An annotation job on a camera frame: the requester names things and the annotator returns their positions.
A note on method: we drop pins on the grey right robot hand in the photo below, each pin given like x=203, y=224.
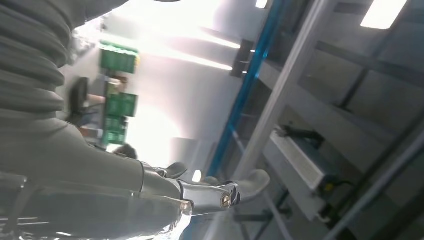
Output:
x=82, y=185

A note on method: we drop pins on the person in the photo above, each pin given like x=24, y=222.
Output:
x=125, y=152
x=78, y=96

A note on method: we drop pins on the green sign board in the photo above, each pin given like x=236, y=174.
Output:
x=114, y=130
x=117, y=59
x=121, y=104

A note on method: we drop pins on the long ceiling strip light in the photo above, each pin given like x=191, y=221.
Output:
x=205, y=61
x=222, y=41

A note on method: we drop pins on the black hanging box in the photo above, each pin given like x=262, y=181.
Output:
x=243, y=56

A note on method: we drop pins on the blue steel beam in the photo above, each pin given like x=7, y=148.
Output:
x=251, y=66

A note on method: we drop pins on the grey ceiling unit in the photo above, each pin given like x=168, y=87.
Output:
x=298, y=165

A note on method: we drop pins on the grey steel column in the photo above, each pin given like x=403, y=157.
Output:
x=285, y=82

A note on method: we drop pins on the rectangular ceiling light panel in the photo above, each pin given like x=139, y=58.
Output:
x=261, y=3
x=384, y=13

